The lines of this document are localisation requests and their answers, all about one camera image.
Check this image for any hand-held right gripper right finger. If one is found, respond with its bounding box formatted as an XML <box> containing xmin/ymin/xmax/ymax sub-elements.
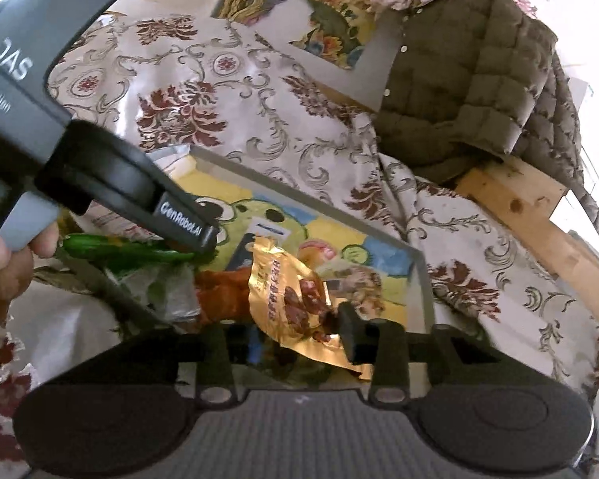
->
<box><xmin>335</xmin><ymin>303</ymin><xmax>502</xmax><ymax>406</ymax></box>

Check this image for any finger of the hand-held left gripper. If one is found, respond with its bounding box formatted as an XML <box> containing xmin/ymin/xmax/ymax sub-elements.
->
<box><xmin>150</xmin><ymin>160</ymin><xmax>221</xmax><ymax>256</ymax></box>

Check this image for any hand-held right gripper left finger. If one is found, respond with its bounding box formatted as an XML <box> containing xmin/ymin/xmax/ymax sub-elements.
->
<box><xmin>105</xmin><ymin>324</ymin><xmax>240</xmax><ymax>407</ymax></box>

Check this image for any nut bar packet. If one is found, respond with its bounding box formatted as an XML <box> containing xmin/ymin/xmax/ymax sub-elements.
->
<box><xmin>324</xmin><ymin>264</ymin><xmax>385</xmax><ymax>320</ymax></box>

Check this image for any orange snack packet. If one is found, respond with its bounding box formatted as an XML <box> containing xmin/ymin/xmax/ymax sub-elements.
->
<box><xmin>194</xmin><ymin>269</ymin><xmax>253</xmax><ymax>325</ymax></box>

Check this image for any dark blue snack packet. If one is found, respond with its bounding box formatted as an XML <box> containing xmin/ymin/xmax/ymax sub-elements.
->
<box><xmin>230</xmin><ymin>222</ymin><xmax>286</xmax><ymax>273</ymax></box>

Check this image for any grey tray with cartoon print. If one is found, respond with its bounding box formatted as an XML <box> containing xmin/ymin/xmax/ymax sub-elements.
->
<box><xmin>70</xmin><ymin>144</ymin><xmax>436</xmax><ymax>390</ymax></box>

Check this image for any green snack stick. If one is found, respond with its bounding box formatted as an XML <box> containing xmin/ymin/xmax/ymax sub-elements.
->
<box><xmin>62</xmin><ymin>232</ymin><xmax>200</xmax><ymax>275</ymax></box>

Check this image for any gold foil snack packet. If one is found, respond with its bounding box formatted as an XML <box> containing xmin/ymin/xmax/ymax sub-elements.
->
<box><xmin>248</xmin><ymin>237</ymin><xmax>375</xmax><ymax>380</ymax></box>

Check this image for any person's left hand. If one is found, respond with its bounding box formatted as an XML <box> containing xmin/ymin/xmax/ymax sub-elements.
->
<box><xmin>0</xmin><ymin>200</ymin><xmax>61</xmax><ymax>341</ymax></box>

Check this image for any olive quilted jacket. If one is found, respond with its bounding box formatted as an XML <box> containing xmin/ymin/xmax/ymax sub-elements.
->
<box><xmin>377</xmin><ymin>0</ymin><xmax>599</xmax><ymax>260</ymax></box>

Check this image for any wooden bed frame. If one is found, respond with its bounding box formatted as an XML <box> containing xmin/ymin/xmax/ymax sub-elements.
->
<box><xmin>454</xmin><ymin>154</ymin><xmax>599</xmax><ymax>320</ymax></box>

